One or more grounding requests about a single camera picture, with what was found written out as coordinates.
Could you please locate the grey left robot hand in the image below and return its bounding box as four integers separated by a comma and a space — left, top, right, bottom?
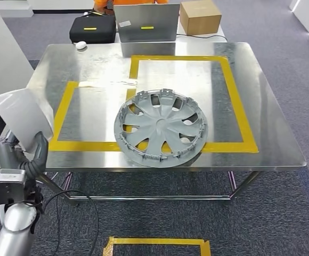
0, 130, 49, 180

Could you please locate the white curved plastic part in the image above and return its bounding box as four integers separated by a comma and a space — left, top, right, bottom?
0, 88, 55, 154

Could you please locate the steel workbench table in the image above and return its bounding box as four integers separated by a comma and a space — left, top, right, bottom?
0, 42, 307, 207

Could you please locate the white cabinet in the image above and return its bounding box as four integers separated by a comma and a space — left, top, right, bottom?
0, 10, 35, 98

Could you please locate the white tape strip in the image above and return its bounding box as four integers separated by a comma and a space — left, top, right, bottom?
78, 79, 139, 89

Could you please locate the black carrying case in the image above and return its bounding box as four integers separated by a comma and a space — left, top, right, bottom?
69, 14, 117, 45

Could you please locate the grey wheel hubcap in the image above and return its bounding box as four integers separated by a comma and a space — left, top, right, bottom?
114, 88, 209, 169

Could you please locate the person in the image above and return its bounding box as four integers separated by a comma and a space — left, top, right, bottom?
93, 0, 169, 15

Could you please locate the grey laptop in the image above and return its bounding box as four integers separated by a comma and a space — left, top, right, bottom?
114, 3, 181, 43

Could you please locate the cardboard box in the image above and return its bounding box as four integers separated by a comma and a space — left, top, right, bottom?
179, 0, 222, 36

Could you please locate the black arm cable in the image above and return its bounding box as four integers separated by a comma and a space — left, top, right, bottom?
42, 190, 99, 256

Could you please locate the black desk cable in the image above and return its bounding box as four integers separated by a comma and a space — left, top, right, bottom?
176, 33, 225, 40

